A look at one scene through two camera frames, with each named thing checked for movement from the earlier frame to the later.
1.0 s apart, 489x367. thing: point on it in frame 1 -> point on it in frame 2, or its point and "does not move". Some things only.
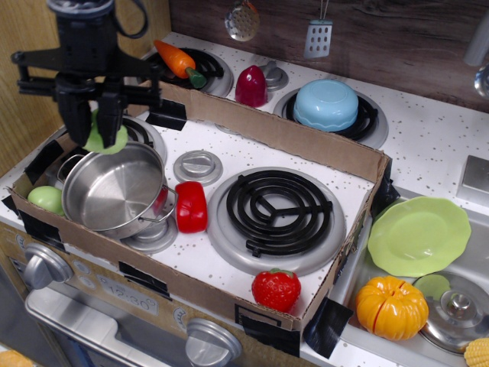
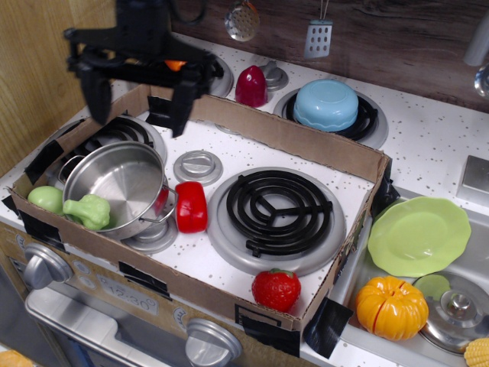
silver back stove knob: (276, 78) does not move
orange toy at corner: (11, 358) does not move
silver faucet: (477, 53) does not move
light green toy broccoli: (95, 143) -> (92, 210)
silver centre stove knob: (198, 166) does not move
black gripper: (87, 65) -> (140, 48)
